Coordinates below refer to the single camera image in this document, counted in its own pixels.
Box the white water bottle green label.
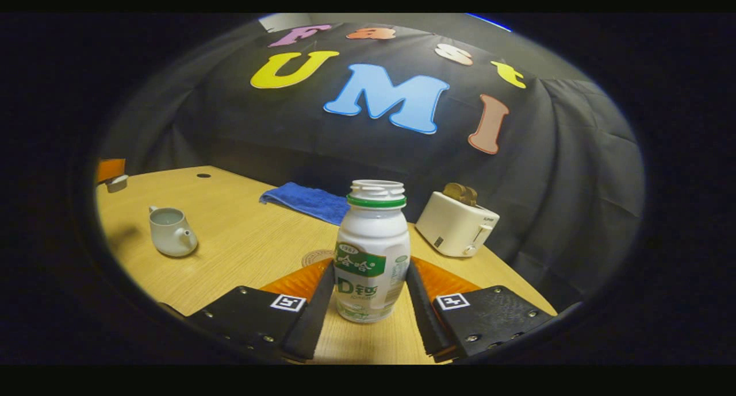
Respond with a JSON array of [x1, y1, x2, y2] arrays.
[[334, 180, 411, 324]]

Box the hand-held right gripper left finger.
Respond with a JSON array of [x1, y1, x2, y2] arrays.
[[187, 258, 337, 363]]

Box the blue towel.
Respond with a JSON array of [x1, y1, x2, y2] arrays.
[[259, 182, 351, 226]]

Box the white toaster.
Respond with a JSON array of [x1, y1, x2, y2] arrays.
[[415, 191, 500, 257]]

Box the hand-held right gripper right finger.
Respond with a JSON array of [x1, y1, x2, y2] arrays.
[[405, 256, 558, 364]]

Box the round wooden coaster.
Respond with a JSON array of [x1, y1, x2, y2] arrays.
[[301, 249, 335, 268]]

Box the toasted bread slices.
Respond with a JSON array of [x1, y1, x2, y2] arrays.
[[443, 183, 478, 207]]

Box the white ceramic teacup with spout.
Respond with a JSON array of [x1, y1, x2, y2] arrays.
[[148, 206, 198, 257]]

